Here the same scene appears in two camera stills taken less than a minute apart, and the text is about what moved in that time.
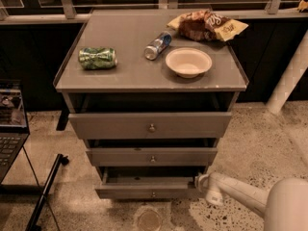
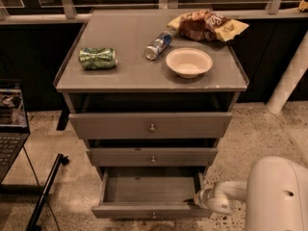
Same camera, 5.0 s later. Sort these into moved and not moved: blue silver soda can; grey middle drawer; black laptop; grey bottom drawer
Moved: grey bottom drawer
Not moved: black laptop; blue silver soda can; grey middle drawer
